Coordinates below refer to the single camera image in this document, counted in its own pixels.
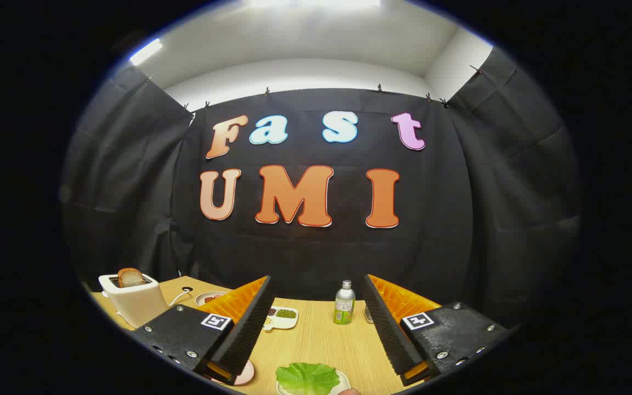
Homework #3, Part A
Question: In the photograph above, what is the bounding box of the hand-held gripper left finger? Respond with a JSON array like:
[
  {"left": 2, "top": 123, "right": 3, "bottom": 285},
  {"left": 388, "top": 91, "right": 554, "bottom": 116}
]
[{"left": 131, "top": 275, "right": 275, "bottom": 386}]

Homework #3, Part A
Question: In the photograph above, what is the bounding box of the white toaster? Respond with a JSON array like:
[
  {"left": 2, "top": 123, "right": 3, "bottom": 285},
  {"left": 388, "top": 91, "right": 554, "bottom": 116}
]
[{"left": 98, "top": 273, "right": 168, "bottom": 329}]

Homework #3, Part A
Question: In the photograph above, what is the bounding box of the white curved plate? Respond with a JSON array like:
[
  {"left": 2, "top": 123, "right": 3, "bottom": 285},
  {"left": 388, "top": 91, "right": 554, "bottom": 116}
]
[{"left": 275, "top": 370, "right": 352, "bottom": 395}]

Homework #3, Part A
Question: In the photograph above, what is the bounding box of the green lettuce leaf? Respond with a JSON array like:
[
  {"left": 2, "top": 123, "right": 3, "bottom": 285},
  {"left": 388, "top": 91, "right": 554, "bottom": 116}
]
[{"left": 275, "top": 362, "right": 341, "bottom": 395}]

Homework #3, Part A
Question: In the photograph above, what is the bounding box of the ceiling light panel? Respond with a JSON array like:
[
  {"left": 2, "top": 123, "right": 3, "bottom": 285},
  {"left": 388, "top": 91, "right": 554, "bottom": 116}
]
[{"left": 128, "top": 37, "right": 164, "bottom": 66}]

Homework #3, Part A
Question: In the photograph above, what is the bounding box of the white divided dish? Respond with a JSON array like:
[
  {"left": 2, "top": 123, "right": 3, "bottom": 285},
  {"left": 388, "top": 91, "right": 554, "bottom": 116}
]
[{"left": 263, "top": 306, "right": 299, "bottom": 332}]

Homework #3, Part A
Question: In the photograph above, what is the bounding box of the pink round plate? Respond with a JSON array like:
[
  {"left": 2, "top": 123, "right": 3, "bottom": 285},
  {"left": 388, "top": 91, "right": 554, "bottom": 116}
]
[{"left": 206, "top": 359, "right": 255, "bottom": 386}]

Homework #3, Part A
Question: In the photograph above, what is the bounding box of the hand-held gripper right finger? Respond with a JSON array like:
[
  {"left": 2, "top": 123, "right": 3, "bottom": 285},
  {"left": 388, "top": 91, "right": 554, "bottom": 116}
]
[{"left": 362, "top": 274, "right": 509, "bottom": 387}]

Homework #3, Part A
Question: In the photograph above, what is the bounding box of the white toaster cable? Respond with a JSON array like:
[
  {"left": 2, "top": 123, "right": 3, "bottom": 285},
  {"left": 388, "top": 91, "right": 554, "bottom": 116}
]
[{"left": 167, "top": 286, "right": 194, "bottom": 308}]

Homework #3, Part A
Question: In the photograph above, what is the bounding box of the toasted bread slice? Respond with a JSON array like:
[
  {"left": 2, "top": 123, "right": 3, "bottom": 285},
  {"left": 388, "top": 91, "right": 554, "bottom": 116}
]
[{"left": 117, "top": 268, "right": 145, "bottom": 288}]

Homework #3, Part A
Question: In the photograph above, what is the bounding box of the grey oval plate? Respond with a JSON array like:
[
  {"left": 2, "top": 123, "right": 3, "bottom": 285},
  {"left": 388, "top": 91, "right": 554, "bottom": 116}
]
[{"left": 195, "top": 291, "right": 229, "bottom": 307}]

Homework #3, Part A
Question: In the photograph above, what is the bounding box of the black backdrop cloth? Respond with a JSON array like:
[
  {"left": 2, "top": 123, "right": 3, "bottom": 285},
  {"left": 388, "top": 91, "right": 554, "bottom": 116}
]
[{"left": 59, "top": 47, "right": 583, "bottom": 330}]

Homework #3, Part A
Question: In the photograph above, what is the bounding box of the green label metal bottle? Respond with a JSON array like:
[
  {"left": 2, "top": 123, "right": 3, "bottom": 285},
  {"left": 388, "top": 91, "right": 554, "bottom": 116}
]
[{"left": 334, "top": 280, "right": 356, "bottom": 325}]

